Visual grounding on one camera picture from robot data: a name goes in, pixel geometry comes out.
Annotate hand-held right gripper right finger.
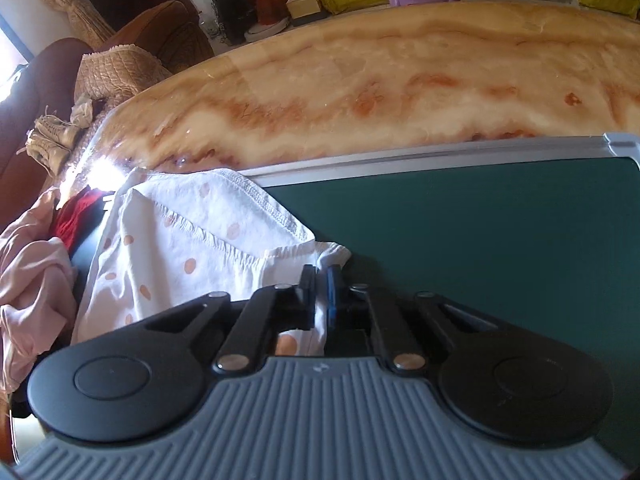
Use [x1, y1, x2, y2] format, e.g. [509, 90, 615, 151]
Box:
[326, 265, 502, 376]

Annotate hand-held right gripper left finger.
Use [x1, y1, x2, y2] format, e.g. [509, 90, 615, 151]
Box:
[145, 264, 318, 377]

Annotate white orange-dotted shirt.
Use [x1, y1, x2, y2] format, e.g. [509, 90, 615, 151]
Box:
[70, 167, 351, 358]

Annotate black garment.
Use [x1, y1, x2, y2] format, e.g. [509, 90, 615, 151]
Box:
[10, 212, 113, 418]

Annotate red garment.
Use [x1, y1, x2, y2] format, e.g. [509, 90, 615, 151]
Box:
[52, 187, 106, 251]

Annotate beige quilted cushion cover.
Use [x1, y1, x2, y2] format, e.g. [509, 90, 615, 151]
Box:
[75, 44, 173, 111]

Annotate brown leather armchair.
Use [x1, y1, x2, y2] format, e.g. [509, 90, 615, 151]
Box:
[95, 0, 216, 73]

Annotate beige fringed cloth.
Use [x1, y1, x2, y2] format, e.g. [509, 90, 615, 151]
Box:
[25, 100, 96, 171]

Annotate black mesh basket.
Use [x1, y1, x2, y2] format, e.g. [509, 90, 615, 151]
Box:
[210, 0, 261, 43]

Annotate brown leather sofa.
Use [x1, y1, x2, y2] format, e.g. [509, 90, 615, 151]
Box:
[0, 37, 96, 231]

